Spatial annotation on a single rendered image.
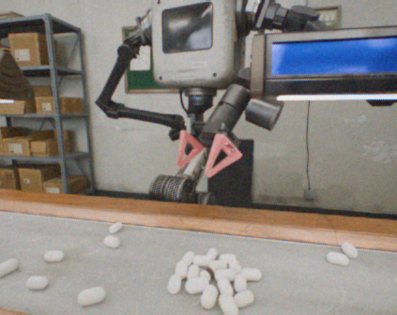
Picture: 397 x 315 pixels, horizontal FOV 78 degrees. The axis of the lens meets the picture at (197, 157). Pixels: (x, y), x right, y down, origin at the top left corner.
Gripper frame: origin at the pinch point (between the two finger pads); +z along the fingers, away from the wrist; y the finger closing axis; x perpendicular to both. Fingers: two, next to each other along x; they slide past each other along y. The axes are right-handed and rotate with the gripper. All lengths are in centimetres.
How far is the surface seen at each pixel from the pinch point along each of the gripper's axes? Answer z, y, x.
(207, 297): 17.2, -15.4, -3.0
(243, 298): 14.7, -18.4, -6.4
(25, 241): 31.7, 23.3, 11.5
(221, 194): -28, 138, -149
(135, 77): -83, 209, -31
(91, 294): 25.7, -4.8, 7.3
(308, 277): 7.1, -20.5, -18.3
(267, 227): 1.4, -6.9, -21.9
